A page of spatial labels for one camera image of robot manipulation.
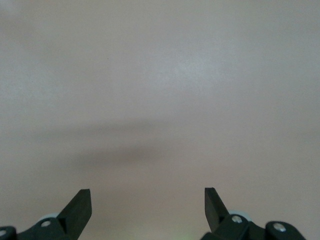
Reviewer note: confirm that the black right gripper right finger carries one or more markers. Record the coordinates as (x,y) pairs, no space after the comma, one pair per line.
(217,216)

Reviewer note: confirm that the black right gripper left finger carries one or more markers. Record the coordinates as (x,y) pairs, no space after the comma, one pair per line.
(75,215)

